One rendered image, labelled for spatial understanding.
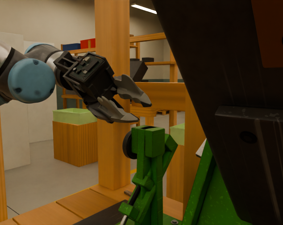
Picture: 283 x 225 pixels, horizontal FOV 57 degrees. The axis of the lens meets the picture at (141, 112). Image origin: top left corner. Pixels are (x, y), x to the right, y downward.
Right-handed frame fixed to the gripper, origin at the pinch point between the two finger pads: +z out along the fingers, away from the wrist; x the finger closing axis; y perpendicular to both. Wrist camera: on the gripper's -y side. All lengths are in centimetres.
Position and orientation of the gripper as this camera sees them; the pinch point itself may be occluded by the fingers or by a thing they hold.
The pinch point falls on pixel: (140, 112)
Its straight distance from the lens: 45.8
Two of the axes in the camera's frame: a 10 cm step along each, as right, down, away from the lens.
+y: -3.3, -5.8, -7.5
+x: 6.2, -7.3, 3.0
